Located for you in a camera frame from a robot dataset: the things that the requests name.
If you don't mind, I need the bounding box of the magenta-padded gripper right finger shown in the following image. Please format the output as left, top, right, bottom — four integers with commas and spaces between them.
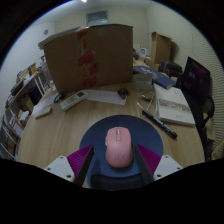
133, 143, 184, 186

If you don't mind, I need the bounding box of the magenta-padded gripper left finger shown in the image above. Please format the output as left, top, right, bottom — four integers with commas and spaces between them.
43, 143, 95, 187

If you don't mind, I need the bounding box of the pink computer mouse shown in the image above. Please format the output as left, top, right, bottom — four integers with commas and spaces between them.
104, 126, 134, 169

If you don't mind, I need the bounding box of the dark blue round mouse pad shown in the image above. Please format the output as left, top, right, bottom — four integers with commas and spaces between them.
79, 114, 164, 191

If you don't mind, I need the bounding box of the black marker pen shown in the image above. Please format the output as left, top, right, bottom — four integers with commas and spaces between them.
141, 109, 178, 140

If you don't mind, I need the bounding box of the shelf unit with books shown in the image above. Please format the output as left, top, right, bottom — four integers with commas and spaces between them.
0, 106, 26, 161

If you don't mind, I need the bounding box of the white closed book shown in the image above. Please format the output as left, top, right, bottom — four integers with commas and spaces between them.
153, 83, 197, 127

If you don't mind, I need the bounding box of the small black clip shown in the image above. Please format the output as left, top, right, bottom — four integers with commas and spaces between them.
117, 87, 131, 100

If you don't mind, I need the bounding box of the wooden side desk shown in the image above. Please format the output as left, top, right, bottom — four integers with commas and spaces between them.
6, 71, 46, 108

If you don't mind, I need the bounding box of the clear plastic container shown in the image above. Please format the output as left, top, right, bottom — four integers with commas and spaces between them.
133, 73, 154, 93

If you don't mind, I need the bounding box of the blue book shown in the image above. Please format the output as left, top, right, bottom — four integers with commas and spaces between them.
133, 65, 177, 90

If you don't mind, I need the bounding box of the dark screen monitor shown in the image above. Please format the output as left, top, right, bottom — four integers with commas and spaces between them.
179, 55, 212, 101

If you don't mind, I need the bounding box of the black bag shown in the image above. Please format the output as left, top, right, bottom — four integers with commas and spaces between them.
158, 59, 184, 78

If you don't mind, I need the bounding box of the tall brown cardboard box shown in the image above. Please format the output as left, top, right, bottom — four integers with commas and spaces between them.
149, 31, 174, 65

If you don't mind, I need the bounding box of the large brown cardboard box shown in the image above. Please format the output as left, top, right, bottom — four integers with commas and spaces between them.
37, 23, 135, 94

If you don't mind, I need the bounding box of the thin white cable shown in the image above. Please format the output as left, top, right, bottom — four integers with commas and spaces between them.
135, 89, 158, 116

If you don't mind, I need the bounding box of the black coiled cable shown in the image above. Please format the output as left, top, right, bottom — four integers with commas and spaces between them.
53, 92, 66, 104

